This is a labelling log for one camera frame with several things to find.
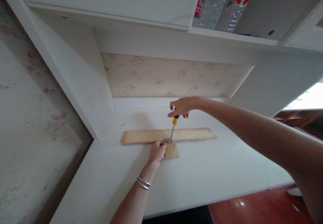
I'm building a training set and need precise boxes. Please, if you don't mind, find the person's left hand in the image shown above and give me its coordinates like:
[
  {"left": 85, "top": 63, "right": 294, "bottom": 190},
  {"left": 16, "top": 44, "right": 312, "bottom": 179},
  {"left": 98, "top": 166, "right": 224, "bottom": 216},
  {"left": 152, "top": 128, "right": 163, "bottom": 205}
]
[{"left": 148, "top": 141, "right": 168, "bottom": 163}]

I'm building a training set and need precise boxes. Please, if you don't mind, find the window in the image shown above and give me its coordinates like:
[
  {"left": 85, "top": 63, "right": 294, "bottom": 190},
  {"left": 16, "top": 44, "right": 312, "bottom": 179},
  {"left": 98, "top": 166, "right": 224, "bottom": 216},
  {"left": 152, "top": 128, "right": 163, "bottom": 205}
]
[{"left": 282, "top": 82, "right": 323, "bottom": 111}]

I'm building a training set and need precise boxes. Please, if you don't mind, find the clear plastic water bottle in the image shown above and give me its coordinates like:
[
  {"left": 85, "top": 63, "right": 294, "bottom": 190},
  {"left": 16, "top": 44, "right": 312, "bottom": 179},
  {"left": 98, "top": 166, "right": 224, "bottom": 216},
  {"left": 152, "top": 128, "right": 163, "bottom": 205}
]
[{"left": 201, "top": 0, "right": 232, "bottom": 30}]

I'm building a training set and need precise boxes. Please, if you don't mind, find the grey panel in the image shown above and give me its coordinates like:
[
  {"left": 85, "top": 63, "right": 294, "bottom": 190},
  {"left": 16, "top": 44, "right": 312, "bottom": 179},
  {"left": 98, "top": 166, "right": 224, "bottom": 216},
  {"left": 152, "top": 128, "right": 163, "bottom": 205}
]
[{"left": 236, "top": 0, "right": 323, "bottom": 42}]

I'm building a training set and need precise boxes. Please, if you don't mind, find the short wooden board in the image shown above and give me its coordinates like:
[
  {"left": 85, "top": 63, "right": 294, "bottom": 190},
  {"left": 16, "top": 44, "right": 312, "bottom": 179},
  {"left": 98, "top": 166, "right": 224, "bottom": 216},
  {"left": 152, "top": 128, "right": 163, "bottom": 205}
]
[{"left": 163, "top": 143, "right": 180, "bottom": 159}]

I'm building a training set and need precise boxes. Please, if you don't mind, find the red white label plastic bottle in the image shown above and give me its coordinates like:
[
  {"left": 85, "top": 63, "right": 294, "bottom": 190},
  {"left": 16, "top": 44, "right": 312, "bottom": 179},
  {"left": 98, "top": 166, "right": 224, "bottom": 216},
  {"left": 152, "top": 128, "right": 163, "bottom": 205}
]
[{"left": 222, "top": 0, "right": 257, "bottom": 34}]

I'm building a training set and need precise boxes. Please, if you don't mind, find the black flat object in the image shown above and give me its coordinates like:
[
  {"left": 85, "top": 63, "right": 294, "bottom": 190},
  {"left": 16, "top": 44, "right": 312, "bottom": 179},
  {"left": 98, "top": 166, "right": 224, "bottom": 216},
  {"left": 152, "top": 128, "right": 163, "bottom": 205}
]
[{"left": 142, "top": 203, "right": 215, "bottom": 224}]

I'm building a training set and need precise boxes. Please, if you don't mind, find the person's right hand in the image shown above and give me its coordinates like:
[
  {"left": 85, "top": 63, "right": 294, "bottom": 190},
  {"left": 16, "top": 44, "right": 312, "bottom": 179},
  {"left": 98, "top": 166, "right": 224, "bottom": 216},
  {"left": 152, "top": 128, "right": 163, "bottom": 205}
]
[{"left": 167, "top": 96, "right": 204, "bottom": 119}]

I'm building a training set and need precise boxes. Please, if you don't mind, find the brown wooden furniture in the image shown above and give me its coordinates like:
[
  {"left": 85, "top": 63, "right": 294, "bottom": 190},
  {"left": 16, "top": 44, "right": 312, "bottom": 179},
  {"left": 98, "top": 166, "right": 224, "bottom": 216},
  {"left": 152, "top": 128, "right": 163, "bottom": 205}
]
[{"left": 272, "top": 109, "right": 323, "bottom": 142}]

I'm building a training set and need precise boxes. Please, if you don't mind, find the long wooden board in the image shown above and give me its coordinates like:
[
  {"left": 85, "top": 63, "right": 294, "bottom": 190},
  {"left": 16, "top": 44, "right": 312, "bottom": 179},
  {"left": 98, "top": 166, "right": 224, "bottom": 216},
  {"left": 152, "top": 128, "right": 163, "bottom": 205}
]
[{"left": 121, "top": 127, "right": 217, "bottom": 146}]

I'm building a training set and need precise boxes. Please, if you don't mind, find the yellow black handled screwdriver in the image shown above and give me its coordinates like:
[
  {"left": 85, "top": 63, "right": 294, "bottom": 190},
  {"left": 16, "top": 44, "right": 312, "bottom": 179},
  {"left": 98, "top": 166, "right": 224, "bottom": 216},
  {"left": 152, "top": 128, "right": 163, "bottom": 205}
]
[{"left": 170, "top": 107, "right": 181, "bottom": 141}]

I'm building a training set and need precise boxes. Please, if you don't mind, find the white overhead cabinet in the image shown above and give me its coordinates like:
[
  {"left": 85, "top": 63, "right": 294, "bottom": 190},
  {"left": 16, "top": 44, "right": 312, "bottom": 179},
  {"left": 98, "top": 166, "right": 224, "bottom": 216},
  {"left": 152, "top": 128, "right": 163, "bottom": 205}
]
[{"left": 12, "top": 0, "right": 323, "bottom": 56}]

